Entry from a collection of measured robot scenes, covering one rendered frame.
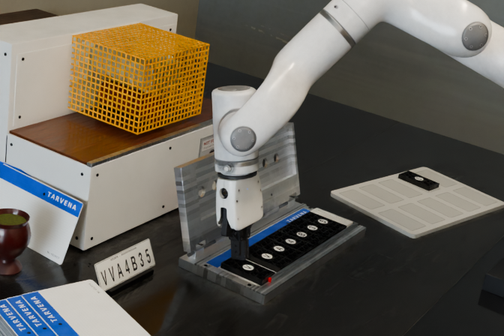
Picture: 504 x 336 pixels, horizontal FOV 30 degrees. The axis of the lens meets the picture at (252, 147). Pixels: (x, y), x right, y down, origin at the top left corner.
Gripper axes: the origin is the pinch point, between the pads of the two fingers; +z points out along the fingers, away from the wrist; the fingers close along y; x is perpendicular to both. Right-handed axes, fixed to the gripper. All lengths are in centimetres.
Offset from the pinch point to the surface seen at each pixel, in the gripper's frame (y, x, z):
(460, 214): 72, -18, 11
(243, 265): 3.5, 1.7, 5.1
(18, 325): -51, 7, -3
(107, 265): -19.0, 17.2, 0.0
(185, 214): -1.4, 11.8, -5.6
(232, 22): 243, 164, -10
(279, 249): 15.5, 0.5, 5.3
